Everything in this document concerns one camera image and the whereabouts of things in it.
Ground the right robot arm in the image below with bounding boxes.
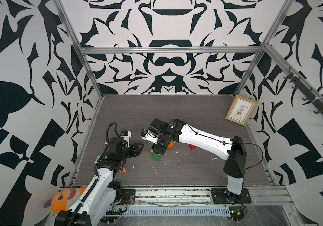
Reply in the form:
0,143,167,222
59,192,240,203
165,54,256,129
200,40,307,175
140,118,250,204

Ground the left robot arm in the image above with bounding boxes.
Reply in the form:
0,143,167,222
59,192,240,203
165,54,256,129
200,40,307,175
54,122,144,226

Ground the orange long lego brick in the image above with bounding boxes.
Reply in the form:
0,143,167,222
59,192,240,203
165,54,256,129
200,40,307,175
168,141,175,148

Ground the small ice cream toy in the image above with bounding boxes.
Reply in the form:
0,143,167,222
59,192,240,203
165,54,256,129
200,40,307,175
119,168,127,173

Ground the orange plush shark toy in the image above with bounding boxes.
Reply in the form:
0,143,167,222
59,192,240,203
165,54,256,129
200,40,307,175
43,186,87,214

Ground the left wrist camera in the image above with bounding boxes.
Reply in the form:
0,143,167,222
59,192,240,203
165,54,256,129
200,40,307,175
120,131,131,148

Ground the white cable duct strip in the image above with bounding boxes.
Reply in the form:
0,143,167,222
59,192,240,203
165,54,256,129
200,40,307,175
104,205,231,218

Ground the wooden picture frame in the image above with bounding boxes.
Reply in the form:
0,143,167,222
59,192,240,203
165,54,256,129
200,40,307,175
225,95,258,126

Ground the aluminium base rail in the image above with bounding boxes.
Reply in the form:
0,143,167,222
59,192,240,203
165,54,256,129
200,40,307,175
123,186,294,206

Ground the wall hook rack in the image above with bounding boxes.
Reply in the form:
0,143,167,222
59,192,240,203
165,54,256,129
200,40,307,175
284,67,323,115

